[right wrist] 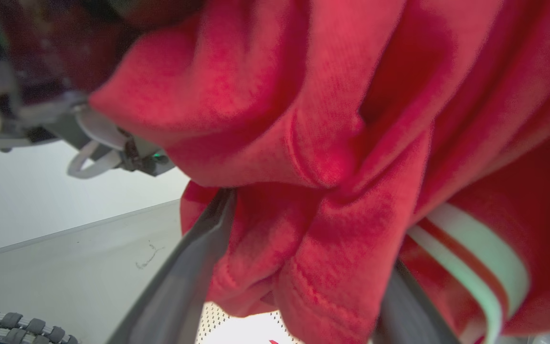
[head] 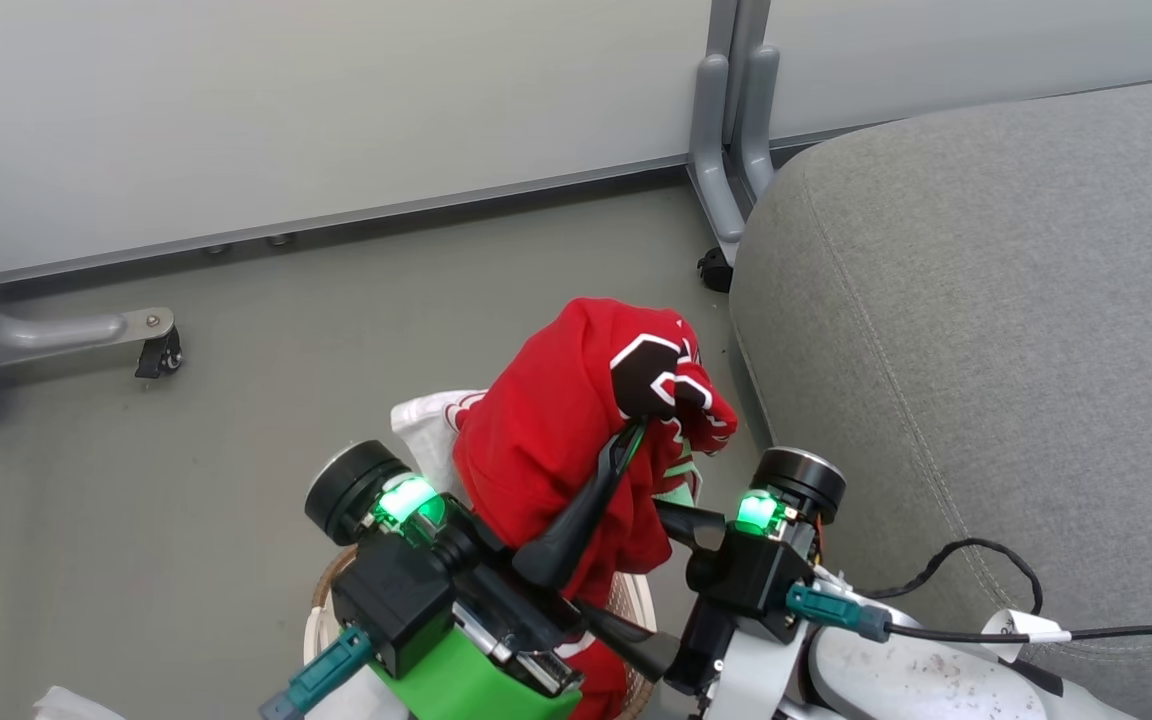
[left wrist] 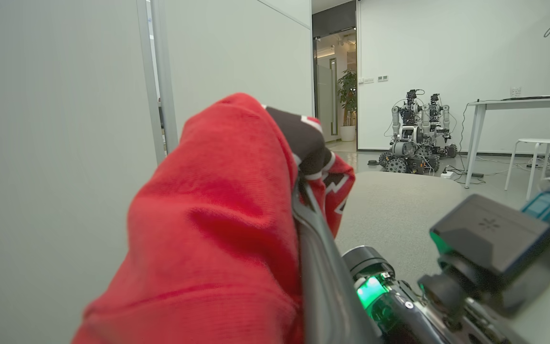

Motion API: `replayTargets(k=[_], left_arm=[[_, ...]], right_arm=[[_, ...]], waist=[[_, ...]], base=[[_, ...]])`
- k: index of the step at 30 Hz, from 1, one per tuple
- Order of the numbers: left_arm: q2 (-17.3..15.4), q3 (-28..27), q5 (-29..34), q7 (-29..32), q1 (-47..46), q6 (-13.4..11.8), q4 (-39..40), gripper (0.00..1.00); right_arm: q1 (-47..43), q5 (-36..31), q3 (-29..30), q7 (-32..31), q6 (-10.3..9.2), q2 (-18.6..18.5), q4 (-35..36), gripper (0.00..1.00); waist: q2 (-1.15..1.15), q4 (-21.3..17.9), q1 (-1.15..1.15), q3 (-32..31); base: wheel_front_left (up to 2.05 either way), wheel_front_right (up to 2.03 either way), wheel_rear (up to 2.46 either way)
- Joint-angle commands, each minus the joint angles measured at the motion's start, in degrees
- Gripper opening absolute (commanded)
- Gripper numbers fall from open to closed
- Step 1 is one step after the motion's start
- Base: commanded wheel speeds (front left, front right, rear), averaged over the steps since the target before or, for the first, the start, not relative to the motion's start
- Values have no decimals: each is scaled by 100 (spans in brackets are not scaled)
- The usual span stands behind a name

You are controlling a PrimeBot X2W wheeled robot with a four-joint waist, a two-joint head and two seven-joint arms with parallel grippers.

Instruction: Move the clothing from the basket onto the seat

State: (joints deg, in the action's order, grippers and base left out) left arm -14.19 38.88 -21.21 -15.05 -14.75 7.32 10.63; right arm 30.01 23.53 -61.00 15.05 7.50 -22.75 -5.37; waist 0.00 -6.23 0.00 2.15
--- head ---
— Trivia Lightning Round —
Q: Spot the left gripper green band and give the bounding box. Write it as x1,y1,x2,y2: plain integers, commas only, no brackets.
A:
304,422,647,720

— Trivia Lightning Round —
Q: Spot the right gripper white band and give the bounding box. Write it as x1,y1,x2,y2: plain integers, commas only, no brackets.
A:
574,446,847,720

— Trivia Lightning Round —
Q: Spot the red basketball jersey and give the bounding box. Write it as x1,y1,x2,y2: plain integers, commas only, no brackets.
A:
451,297,740,720

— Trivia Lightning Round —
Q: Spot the perforated cream laundry basket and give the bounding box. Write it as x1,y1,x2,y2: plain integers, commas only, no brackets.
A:
302,545,659,720

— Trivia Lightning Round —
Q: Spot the white garment with red print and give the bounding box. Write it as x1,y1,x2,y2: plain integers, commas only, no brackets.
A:
390,389,489,493

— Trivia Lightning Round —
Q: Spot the black caster wheel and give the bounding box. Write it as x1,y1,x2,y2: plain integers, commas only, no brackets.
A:
696,246,736,294
134,328,184,381

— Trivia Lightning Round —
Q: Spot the grey sofa cushion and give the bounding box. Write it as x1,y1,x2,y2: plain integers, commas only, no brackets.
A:
728,74,1152,720

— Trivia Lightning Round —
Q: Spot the crumpled white cloth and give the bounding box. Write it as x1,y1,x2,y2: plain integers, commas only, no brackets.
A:
33,685,129,720

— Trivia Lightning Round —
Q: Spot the white partition panel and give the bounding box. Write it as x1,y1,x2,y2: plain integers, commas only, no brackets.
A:
0,0,714,283
764,0,1152,143

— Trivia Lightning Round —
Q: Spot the grey partition foot bar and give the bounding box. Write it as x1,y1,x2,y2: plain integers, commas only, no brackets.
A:
0,226,178,367

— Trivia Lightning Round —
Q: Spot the right cable with teal connector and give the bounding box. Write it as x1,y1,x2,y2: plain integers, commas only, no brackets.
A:
786,583,1152,646

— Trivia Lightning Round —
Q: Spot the cable with teal connector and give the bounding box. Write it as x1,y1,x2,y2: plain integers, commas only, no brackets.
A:
258,625,377,720
786,583,1152,646

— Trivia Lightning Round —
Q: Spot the left cable with teal connector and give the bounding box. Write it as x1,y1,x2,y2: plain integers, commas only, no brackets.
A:
258,625,377,720

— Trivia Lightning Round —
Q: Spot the thin black looped cable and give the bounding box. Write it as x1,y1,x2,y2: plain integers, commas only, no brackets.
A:
858,538,1045,617

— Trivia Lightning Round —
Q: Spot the white cable label tag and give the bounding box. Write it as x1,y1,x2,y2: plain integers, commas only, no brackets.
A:
981,608,1074,647

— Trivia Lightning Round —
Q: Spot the grey partition post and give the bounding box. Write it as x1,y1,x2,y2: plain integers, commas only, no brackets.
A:
687,0,783,271

